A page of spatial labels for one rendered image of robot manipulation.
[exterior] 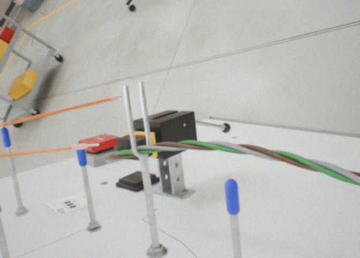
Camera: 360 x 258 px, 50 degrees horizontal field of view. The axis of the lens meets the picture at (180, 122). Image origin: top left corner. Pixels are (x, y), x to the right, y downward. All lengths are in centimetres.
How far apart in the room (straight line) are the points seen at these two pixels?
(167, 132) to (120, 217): 10
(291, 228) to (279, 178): 12
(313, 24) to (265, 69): 33
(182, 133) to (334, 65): 155
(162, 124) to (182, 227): 10
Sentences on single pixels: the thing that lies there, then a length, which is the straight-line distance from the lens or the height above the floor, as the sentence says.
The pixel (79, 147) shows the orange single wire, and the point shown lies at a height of 125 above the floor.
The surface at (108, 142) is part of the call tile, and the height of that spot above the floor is 110.
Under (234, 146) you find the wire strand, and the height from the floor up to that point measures 121.
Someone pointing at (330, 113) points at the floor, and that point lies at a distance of 178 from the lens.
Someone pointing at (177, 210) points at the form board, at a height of 111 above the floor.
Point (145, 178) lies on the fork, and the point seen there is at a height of 121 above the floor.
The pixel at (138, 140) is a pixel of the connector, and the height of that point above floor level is 118.
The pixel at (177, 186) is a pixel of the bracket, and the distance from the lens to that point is 44.
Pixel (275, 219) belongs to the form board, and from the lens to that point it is 38.
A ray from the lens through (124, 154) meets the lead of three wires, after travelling 32.
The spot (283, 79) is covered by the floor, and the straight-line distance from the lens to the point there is 203.
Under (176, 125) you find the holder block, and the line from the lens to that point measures 41.
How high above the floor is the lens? 139
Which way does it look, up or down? 36 degrees down
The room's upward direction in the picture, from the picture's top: 55 degrees counter-clockwise
